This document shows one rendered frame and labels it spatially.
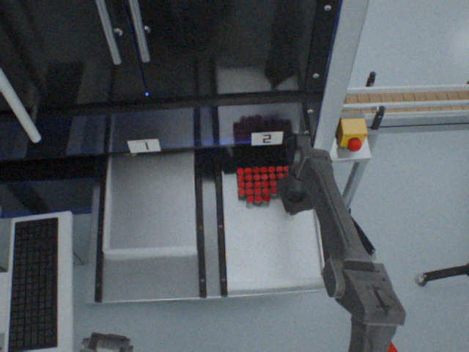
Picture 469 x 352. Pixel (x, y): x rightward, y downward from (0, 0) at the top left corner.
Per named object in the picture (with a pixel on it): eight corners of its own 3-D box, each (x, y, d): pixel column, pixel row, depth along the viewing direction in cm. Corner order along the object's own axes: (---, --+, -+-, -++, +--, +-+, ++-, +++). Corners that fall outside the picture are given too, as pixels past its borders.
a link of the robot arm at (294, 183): (289, 180, 120) (314, 180, 120) (287, 154, 123) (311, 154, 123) (286, 193, 125) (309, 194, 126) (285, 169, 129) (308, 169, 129)
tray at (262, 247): (223, 175, 156) (222, 169, 153) (310, 171, 156) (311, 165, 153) (227, 286, 140) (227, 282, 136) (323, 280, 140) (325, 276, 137)
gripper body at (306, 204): (299, 176, 135) (302, 160, 129) (314, 210, 131) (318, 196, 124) (275, 182, 134) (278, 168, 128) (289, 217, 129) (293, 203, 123)
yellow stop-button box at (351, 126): (335, 127, 154) (339, 113, 148) (358, 126, 155) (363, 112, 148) (339, 149, 151) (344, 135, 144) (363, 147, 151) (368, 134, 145)
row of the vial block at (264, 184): (237, 189, 153) (237, 181, 149) (298, 185, 154) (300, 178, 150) (237, 196, 152) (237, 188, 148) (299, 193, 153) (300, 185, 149)
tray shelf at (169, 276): (97, 155, 162) (95, 152, 160) (319, 141, 164) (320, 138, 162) (87, 305, 139) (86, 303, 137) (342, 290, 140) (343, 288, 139)
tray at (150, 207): (111, 150, 160) (108, 144, 157) (193, 145, 161) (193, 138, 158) (105, 254, 144) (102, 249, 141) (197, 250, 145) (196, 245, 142)
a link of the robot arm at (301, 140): (295, 160, 114) (330, 166, 116) (292, 117, 120) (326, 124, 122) (276, 185, 124) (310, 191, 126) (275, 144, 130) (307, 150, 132)
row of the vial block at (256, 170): (236, 175, 156) (236, 167, 152) (297, 172, 156) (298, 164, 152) (237, 182, 155) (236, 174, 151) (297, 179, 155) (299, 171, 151)
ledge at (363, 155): (323, 125, 166) (324, 122, 165) (362, 124, 167) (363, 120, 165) (330, 163, 160) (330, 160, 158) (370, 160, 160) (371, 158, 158)
